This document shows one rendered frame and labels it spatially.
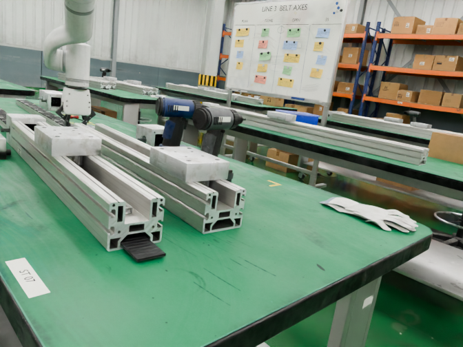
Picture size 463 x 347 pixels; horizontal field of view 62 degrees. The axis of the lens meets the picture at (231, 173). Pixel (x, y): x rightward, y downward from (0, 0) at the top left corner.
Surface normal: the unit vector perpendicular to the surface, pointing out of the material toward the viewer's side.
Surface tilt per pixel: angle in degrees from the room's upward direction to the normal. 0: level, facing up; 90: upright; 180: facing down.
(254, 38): 90
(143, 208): 90
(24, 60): 90
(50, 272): 0
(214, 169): 90
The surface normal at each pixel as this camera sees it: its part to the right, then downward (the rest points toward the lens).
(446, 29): -0.66, 0.11
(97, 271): 0.13, -0.96
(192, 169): 0.62, 0.26
